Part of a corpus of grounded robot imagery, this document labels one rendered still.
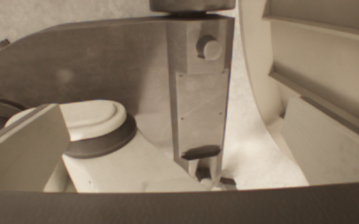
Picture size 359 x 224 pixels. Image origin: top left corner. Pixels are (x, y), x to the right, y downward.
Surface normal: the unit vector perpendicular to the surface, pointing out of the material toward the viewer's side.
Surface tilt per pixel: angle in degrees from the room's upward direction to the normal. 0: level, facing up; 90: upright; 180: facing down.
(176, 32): 45
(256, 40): 0
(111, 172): 90
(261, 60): 0
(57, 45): 0
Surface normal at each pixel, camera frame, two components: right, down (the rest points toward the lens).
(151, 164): -0.04, -0.87
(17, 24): 0.20, 0.48
